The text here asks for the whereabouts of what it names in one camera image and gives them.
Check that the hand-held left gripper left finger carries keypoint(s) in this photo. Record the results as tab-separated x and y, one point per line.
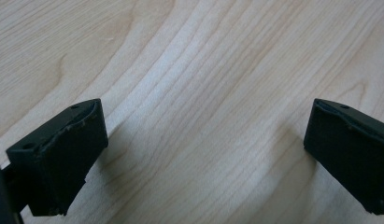
63	161

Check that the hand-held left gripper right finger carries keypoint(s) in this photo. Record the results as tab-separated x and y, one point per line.
351	155

